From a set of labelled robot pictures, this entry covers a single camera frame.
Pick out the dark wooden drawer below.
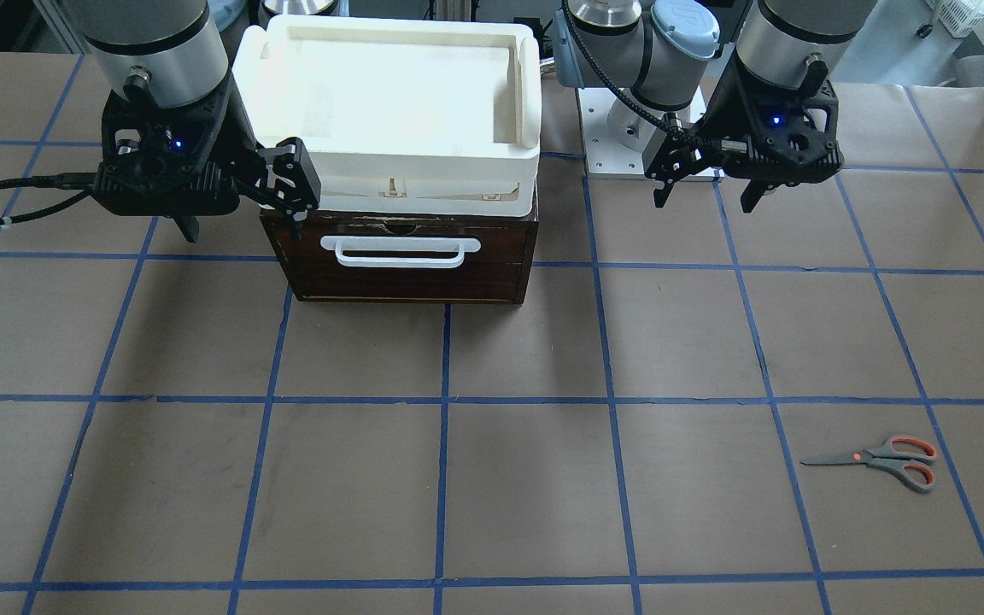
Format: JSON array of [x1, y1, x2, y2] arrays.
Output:
[[280, 212, 536, 304]]

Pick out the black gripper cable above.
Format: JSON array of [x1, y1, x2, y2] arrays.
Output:
[[0, 172, 104, 228]]

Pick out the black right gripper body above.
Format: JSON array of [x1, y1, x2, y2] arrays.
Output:
[[95, 81, 256, 217]]

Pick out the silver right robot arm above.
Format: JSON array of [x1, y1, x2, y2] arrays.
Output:
[[63, 1, 321, 243]]

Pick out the dark wooden drawer cabinet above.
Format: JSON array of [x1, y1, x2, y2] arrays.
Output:
[[259, 205, 540, 306]]

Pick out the white foam tray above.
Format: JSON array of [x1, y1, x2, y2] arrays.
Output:
[[231, 15, 542, 218]]

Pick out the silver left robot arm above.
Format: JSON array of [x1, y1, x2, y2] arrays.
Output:
[[552, 1, 875, 214]]

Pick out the grey orange scissors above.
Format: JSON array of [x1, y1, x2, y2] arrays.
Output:
[[800, 435, 940, 494]]

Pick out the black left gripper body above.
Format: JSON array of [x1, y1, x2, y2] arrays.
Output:
[[696, 58, 845, 185]]

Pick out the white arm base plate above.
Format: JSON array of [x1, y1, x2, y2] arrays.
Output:
[[577, 87, 655, 180]]

